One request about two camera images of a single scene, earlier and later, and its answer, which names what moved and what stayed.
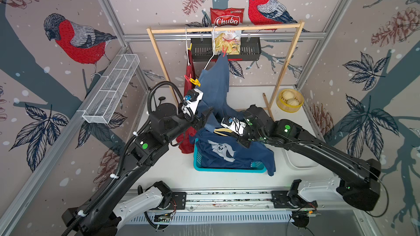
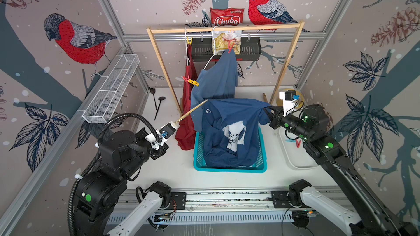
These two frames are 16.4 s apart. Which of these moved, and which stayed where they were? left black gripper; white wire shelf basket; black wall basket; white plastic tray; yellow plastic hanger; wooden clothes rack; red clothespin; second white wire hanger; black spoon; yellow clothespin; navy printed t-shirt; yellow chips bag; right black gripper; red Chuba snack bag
Moved: left black gripper; yellow plastic hanger; navy printed t-shirt; right black gripper; red clothespin
Stayed: white wire shelf basket; black spoon; red Chuba snack bag; second white wire hanger; wooden clothes rack; yellow clothespin; white plastic tray; yellow chips bag; black wall basket
